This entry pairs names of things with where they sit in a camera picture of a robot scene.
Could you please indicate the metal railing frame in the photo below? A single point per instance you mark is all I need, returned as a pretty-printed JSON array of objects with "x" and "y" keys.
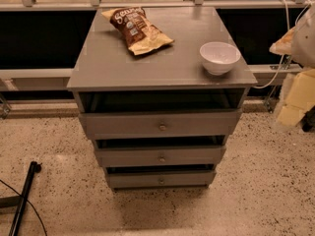
[{"x": 59, "y": 48}]

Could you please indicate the black stand leg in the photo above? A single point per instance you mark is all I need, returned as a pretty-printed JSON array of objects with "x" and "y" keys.
[{"x": 20, "y": 200}]

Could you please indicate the white bowl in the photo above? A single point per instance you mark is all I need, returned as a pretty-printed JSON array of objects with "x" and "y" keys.
[{"x": 219, "y": 57}]

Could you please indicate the grey drawer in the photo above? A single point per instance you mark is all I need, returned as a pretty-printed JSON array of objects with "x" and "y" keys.
[
  {"x": 139, "y": 125},
  {"x": 159, "y": 156},
  {"x": 162, "y": 179}
]

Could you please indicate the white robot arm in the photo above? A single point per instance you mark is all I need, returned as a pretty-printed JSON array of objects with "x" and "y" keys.
[{"x": 299, "y": 43}]

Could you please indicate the brown chip bag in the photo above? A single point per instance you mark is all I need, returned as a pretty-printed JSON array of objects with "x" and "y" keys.
[{"x": 140, "y": 34}]

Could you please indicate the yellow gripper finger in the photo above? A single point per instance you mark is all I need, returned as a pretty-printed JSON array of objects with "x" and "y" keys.
[
  {"x": 297, "y": 97},
  {"x": 283, "y": 45}
]

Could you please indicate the grey top drawer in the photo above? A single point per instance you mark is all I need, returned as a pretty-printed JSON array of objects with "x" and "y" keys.
[{"x": 139, "y": 125}]

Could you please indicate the grey bottom drawer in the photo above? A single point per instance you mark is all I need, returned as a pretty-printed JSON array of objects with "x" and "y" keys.
[{"x": 162, "y": 179}]

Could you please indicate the grey middle drawer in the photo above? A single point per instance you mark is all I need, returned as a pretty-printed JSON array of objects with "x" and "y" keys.
[{"x": 159, "y": 156}]

